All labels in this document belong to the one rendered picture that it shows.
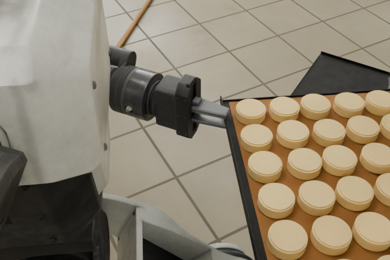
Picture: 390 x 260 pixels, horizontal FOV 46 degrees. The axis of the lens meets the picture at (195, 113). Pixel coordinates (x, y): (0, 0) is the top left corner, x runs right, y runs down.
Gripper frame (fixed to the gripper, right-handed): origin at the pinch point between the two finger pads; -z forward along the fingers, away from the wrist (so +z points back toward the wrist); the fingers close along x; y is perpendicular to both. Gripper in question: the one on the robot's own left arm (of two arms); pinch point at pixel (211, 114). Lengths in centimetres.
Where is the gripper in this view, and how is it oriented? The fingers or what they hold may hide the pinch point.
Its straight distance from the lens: 77.6
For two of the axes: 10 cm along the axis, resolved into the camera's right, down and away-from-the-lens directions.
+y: 4.1, -6.1, 6.8
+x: -0.1, -7.5, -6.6
